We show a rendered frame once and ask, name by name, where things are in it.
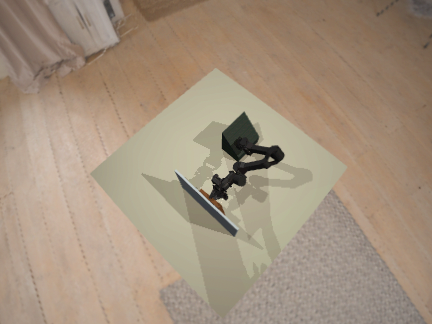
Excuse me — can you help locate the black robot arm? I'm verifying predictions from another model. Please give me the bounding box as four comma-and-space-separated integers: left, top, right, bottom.
226, 137, 284, 187

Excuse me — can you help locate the brown wooden picture frame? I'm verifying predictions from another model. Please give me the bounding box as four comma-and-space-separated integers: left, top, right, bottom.
199, 189, 226, 216

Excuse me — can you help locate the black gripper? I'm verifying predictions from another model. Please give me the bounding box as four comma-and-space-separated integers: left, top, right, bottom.
209, 177, 232, 201

